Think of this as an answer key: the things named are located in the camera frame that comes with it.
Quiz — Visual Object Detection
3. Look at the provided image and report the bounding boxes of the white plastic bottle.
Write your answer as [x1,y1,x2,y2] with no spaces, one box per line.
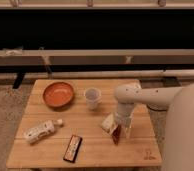
[24,119,64,144]

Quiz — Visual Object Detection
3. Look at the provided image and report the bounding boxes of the wooden table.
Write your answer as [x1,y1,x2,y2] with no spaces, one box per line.
[6,79,161,169]

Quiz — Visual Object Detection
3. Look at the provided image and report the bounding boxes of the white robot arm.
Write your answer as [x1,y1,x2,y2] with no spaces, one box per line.
[114,83,194,171]

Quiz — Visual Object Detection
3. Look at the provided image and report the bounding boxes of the orange ceramic bowl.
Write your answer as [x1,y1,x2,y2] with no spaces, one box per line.
[43,82,74,108]

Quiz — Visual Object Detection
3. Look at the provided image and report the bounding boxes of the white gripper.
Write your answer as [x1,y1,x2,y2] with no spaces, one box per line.
[109,103,135,139]

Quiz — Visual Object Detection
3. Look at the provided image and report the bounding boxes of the clear plastic cup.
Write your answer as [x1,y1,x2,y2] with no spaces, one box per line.
[84,87,101,110]

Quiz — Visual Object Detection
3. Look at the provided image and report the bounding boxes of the white wall rail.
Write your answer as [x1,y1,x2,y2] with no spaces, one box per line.
[0,49,194,64]

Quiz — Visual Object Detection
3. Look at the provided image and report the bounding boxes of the dark chocolate bar wrapper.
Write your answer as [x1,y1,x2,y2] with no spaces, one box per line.
[63,135,83,163]

